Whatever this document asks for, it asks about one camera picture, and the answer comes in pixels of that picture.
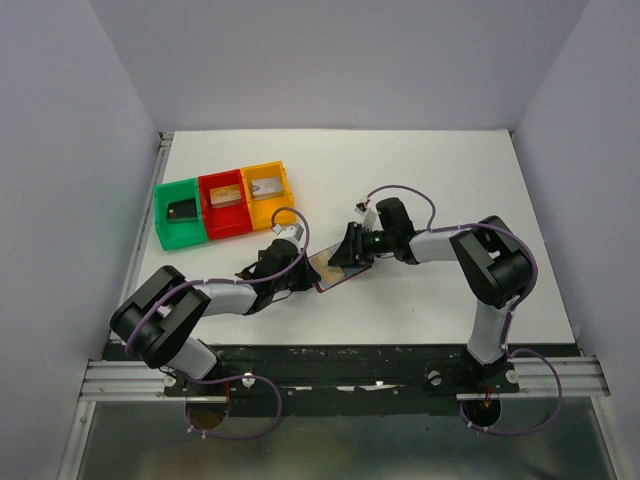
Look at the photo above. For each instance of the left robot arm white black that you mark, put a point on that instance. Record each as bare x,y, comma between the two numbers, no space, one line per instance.
157,321

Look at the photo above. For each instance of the red plastic bin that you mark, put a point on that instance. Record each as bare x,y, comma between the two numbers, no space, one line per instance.
224,222

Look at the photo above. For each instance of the gold card in red bin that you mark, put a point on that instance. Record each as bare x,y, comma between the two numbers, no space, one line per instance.
222,197

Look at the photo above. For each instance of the aluminium frame rail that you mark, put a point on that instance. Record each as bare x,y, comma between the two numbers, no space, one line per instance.
114,376

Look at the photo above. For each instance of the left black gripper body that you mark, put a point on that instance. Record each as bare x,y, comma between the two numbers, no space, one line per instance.
281,284

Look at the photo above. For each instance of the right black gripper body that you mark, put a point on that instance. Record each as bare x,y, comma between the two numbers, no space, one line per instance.
376,243

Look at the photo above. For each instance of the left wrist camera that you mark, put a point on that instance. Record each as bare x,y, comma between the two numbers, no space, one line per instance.
293,233

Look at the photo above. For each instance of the gold VIP card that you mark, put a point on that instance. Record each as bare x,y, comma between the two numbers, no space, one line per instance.
330,276

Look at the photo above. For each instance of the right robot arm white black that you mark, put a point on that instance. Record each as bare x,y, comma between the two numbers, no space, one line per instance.
498,266

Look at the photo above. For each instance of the black card in green bin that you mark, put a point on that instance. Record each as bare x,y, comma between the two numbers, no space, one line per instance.
182,211

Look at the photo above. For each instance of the green plastic bin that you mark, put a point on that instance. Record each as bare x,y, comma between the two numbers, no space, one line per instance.
178,235

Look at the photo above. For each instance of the yellow plastic bin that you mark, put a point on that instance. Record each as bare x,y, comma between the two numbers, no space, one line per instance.
261,206

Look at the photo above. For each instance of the red leather card holder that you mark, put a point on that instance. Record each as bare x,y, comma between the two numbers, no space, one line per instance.
321,258

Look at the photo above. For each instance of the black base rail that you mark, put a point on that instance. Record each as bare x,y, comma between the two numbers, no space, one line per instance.
345,380

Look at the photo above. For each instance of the silver card in yellow bin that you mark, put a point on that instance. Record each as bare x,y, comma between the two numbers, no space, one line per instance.
265,188

